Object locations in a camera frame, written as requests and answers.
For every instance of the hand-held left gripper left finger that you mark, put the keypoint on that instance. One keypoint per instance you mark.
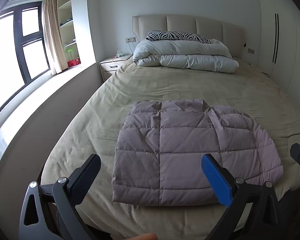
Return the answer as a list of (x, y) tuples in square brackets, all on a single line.
[(86, 176)]

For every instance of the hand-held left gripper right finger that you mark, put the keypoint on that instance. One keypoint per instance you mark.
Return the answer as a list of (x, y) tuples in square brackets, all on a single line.
[(216, 181)]

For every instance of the mauve quilted hooded jacket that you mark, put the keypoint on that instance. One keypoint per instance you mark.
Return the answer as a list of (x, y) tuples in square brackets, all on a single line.
[(177, 150)]

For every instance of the person's left hand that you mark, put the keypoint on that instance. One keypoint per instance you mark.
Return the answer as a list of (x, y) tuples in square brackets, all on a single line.
[(145, 237)]

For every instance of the bed with beige sheet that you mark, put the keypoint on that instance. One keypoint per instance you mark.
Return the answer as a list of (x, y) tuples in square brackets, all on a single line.
[(177, 85)]

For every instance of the white nightstand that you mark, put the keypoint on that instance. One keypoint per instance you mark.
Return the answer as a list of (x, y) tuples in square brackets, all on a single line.
[(112, 66)]

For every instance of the red box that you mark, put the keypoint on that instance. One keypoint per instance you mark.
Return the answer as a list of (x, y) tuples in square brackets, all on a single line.
[(74, 62)]

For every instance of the white wardrobe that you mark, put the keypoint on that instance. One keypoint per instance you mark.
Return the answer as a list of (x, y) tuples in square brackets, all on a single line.
[(290, 42)]

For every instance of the small items on nightstand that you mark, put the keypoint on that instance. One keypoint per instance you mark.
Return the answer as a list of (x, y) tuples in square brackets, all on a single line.
[(120, 54)]

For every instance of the white folded duvet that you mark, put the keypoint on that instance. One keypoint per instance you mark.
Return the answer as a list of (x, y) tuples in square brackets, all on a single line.
[(185, 55)]

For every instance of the beige curtain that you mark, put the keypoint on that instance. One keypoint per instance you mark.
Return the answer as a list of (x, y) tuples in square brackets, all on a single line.
[(53, 35)]

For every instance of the black framed window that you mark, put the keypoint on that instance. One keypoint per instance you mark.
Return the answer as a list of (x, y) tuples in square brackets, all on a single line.
[(30, 40)]

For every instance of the zebra print pillow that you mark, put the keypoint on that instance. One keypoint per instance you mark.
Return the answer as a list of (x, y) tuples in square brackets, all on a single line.
[(175, 35)]

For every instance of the beige padded headboard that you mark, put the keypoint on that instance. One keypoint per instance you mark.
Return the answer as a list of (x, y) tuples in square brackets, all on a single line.
[(207, 25)]

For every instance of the white built-in shelf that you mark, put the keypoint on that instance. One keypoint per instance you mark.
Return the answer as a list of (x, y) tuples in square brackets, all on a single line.
[(67, 12)]

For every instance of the wall socket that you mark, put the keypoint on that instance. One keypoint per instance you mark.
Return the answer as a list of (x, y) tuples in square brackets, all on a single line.
[(251, 50), (130, 40)]

